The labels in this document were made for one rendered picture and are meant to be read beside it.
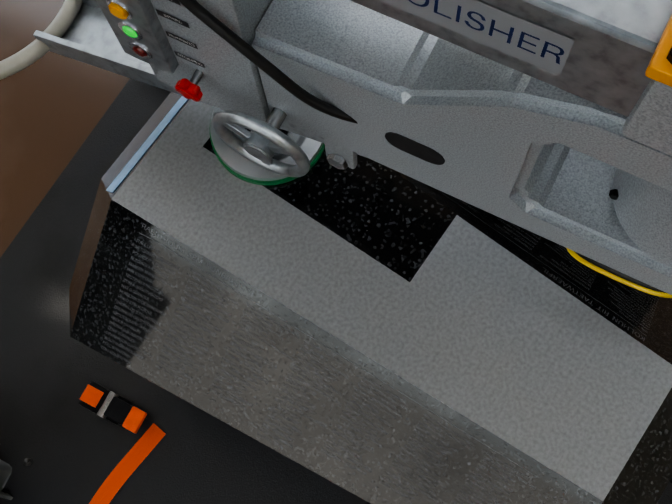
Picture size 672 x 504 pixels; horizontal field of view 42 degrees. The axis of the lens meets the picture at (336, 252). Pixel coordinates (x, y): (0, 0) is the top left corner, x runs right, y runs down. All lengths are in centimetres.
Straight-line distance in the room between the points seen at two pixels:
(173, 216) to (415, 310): 47
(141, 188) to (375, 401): 57
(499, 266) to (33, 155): 161
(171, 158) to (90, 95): 114
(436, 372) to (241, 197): 47
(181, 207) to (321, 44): 64
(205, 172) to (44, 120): 121
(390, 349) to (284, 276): 23
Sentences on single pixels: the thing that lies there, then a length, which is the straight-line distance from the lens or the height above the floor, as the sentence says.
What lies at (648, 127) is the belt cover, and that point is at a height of 165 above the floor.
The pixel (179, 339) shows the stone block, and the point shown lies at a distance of 172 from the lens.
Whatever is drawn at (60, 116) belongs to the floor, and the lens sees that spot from 279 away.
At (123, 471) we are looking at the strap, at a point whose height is 2.
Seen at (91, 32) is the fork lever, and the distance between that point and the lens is 172.
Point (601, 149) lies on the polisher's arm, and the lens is 95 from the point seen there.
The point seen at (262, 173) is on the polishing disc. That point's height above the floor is 89.
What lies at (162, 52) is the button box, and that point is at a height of 133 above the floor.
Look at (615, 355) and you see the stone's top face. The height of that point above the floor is 87.
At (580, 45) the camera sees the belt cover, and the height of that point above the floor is 170.
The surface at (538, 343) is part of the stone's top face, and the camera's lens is 155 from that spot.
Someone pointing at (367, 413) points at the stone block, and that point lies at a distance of 159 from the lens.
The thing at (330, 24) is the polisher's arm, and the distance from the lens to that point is 109.
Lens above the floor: 237
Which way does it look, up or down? 73 degrees down
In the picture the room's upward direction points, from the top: 9 degrees counter-clockwise
